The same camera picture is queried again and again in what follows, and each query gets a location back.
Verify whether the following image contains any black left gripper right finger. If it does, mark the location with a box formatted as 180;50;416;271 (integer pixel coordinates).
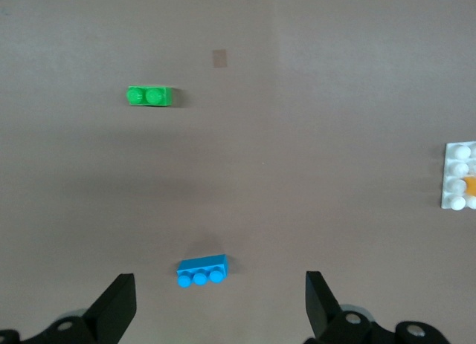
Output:
303;271;446;344

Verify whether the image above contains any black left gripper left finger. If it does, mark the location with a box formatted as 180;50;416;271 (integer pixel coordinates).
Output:
0;273;137;344

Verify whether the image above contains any white studded base plate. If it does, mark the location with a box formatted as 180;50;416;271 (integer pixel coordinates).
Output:
440;140;476;211

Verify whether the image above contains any blue three-stud toy block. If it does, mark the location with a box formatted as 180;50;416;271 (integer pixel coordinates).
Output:
176;253;229;289

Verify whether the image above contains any green two-stud toy block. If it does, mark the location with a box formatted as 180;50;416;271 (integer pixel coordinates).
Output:
126;85;176;108

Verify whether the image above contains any brown tape patch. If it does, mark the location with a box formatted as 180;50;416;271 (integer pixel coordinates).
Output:
212;48;229;68

